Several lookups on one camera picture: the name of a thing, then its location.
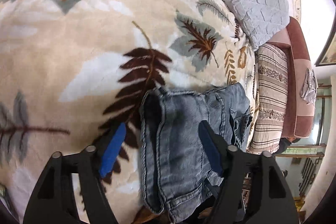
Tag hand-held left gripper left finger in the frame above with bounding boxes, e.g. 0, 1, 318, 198
23, 122, 126, 224

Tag leaf print bed blanket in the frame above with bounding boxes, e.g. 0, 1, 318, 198
0, 0, 259, 224

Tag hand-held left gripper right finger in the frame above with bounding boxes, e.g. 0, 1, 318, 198
199, 120, 300, 224

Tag striped beige pillow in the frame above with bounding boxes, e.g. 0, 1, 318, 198
247, 43, 289, 155

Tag brown upholstered headboard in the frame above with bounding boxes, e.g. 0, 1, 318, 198
268, 17, 315, 138

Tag blue denim pants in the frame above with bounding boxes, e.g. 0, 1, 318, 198
139, 82, 253, 224

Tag framed wall picture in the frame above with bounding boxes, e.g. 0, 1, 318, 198
314, 31, 336, 67

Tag grey crumpled cloth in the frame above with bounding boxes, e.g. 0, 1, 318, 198
301, 68, 319, 105

